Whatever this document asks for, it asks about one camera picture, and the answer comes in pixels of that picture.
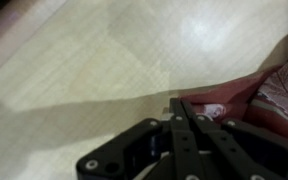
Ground red patterned towel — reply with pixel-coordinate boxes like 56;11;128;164
181;61;288;138

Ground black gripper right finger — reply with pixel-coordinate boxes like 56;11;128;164
181;100;268;180

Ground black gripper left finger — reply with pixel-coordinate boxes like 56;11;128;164
170;98;204;180

